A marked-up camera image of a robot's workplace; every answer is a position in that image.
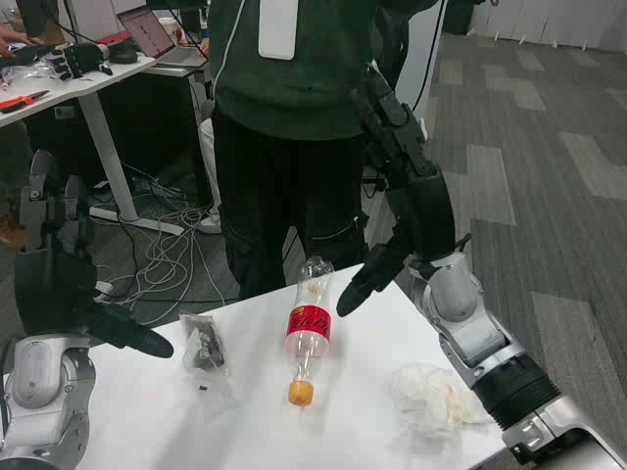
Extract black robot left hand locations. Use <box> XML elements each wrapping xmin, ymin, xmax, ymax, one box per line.
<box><xmin>13</xmin><ymin>148</ymin><xmax>175</xmax><ymax>361</ymax></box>

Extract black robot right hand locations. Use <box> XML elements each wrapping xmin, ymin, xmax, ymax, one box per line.
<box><xmin>336</xmin><ymin>63</ymin><xmax>458</xmax><ymax>317</ymax></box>

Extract clear bag with dark food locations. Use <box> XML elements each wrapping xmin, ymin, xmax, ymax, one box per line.
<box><xmin>177</xmin><ymin>312</ymin><xmax>232</xmax><ymax>394</ymax></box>

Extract person in dark green top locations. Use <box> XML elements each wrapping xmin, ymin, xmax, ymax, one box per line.
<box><xmin>207</xmin><ymin>0</ymin><xmax>442</xmax><ymax>301</ymax></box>

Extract white desk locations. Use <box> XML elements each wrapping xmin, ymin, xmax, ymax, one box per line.
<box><xmin>0</xmin><ymin>52</ymin><xmax>186</xmax><ymax>237</ymax></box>

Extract empty cola bottle red label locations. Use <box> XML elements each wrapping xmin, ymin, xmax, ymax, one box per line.
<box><xmin>284</xmin><ymin>255</ymin><xmax>337</xmax><ymax>408</ymax></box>

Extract crumpled white tissue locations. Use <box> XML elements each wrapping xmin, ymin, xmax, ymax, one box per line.
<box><xmin>388</xmin><ymin>361</ymin><xmax>494</xmax><ymax>438</ymax></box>

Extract person in white trousers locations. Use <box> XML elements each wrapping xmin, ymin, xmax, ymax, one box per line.
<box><xmin>197</xmin><ymin>116</ymin><xmax>223</xmax><ymax>236</ymax></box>

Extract black robotic hand on desk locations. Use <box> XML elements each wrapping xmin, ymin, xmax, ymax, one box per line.
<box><xmin>50</xmin><ymin>41</ymin><xmax>115</xmax><ymax>82</ymax></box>

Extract white flat device on chest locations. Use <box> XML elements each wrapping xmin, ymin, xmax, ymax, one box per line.
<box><xmin>257</xmin><ymin>0</ymin><xmax>299</xmax><ymax>62</ymax></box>

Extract open silver laptop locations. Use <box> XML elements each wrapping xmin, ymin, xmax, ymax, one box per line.
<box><xmin>116</xmin><ymin>4</ymin><xmax>210</xmax><ymax>70</ymax></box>

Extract white floor cable tangle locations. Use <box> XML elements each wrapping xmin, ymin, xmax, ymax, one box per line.
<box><xmin>91</xmin><ymin>161</ymin><xmax>242</xmax><ymax>325</ymax></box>

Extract black hanging cable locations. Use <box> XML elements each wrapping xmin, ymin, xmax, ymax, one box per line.
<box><xmin>410</xmin><ymin>0</ymin><xmax>448</xmax><ymax>113</ymax></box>

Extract orange handled pliers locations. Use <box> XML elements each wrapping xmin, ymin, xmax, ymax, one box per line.
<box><xmin>0</xmin><ymin>89</ymin><xmax>51</xmax><ymax>116</ymax></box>

